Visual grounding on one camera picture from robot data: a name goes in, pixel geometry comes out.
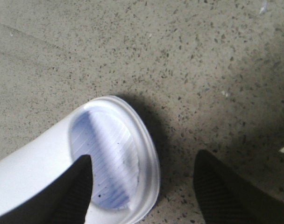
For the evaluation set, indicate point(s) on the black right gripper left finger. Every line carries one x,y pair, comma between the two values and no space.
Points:
64,201

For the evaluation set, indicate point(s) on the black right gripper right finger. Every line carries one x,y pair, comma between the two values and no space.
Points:
226,198

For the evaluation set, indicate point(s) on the light blue slipper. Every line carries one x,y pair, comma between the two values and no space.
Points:
125,165

